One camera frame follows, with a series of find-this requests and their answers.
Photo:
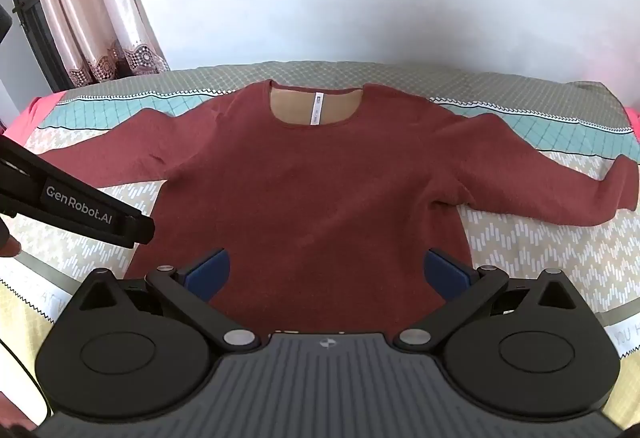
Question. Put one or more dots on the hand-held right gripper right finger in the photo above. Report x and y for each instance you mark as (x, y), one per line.
(442, 275)

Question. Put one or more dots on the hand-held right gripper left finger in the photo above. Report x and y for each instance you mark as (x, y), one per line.
(211, 270)

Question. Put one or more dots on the dark red sweater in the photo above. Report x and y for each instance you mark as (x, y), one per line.
(310, 193)

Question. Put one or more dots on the person's left hand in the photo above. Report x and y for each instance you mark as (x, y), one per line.
(9, 245)

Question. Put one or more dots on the pink bed sheet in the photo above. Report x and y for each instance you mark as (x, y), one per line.
(35, 113)

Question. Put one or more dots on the patterned bed quilt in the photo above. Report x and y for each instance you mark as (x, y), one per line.
(550, 243)

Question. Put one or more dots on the dark window frame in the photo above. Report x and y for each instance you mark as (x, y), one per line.
(30, 17)

